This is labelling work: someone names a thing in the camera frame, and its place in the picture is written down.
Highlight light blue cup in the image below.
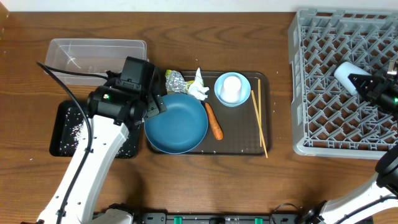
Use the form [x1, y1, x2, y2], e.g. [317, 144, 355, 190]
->
[334, 62, 370, 95]

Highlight dark blue plate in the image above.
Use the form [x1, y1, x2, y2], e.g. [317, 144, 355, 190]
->
[144, 93, 208, 154]

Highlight white rice pile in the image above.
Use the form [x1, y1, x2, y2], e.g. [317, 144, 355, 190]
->
[58, 107, 134, 156]

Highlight light blue bowl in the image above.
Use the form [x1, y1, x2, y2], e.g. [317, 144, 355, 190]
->
[214, 72, 251, 107]

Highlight wooden chopstick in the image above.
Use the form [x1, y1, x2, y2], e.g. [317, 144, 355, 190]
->
[251, 90, 268, 159]
[257, 79, 262, 147]

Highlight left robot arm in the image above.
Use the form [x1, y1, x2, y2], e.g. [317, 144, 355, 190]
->
[37, 57, 166, 223]

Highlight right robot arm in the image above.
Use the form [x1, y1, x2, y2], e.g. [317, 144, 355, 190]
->
[295, 73, 397, 223]

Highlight grey dishwasher rack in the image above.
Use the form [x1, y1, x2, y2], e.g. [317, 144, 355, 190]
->
[288, 9, 397, 159]

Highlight crumpled foil wrapper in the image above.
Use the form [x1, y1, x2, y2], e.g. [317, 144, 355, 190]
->
[165, 70, 193, 94]

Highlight clear plastic bin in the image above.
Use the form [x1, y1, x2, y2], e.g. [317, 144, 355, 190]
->
[44, 39, 148, 86]

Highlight crumpled white tissue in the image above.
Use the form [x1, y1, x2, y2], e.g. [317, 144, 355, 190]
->
[187, 68, 210, 101]

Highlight orange carrot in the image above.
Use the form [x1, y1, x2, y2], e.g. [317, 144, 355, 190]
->
[205, 103, 224, 141]

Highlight black plastic tray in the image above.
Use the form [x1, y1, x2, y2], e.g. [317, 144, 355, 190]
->
[49, 100, 141, 159]

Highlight dark brown serving tray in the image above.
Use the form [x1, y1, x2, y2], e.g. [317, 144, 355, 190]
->
[147, 72, 272, 156]

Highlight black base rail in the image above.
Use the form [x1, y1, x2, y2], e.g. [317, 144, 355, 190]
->
[90, 204, 299, 224]

